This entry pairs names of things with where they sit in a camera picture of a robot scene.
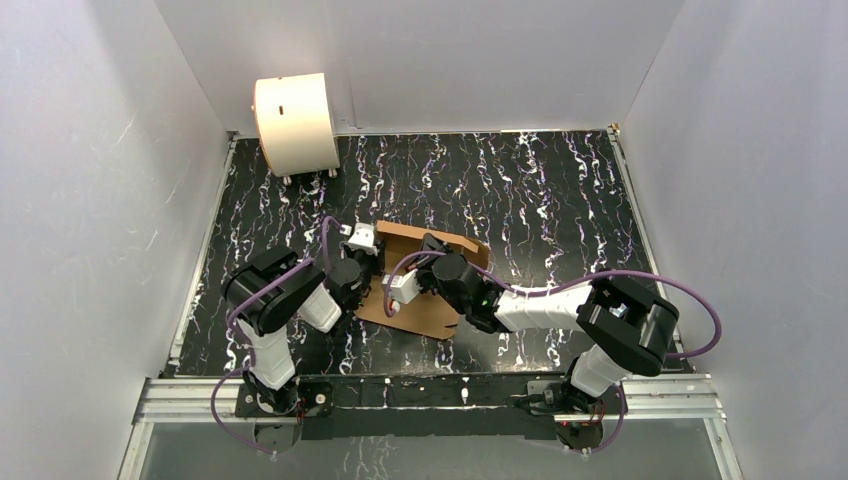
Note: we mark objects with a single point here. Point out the cream cylindrical wooden box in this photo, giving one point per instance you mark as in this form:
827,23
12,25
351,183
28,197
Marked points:
294,125

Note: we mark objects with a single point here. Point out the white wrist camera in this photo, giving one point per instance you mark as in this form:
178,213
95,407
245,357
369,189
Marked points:
402,289
362,237

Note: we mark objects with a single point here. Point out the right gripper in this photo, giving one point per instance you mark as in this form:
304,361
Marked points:
423,265

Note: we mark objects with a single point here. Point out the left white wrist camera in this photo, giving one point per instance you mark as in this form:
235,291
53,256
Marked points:
362,237

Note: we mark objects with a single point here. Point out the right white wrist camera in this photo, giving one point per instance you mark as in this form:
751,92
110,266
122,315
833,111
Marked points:
402,289

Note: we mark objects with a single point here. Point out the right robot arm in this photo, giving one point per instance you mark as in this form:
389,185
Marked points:
631,326

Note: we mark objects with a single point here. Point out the brown cardboard box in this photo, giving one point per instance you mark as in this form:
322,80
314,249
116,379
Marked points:
428,314

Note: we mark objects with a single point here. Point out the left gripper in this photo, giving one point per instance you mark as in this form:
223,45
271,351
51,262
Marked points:
370,259

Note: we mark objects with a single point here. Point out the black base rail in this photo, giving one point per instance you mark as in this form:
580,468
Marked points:
533,406

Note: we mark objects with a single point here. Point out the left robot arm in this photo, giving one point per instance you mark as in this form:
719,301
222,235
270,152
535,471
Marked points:
276,286

